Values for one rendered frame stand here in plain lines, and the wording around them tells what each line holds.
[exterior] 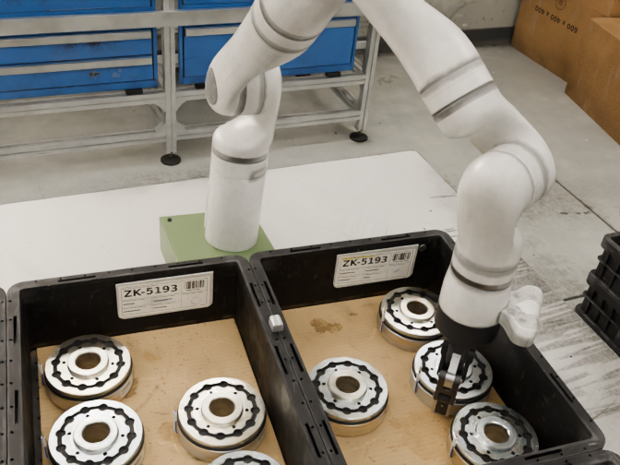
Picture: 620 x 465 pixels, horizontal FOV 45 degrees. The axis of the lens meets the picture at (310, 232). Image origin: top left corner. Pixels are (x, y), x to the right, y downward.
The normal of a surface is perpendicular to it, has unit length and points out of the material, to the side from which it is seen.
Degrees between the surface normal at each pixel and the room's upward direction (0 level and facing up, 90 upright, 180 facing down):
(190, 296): 90
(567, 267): 0
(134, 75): 90
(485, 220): 107
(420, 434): 0
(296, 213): 0
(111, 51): 90
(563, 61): 91
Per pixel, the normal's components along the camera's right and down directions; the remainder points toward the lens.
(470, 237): -0.71, 0.52
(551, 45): -0.91, 0.19
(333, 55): 0.38, 0.58
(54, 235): 0.09, -0.81
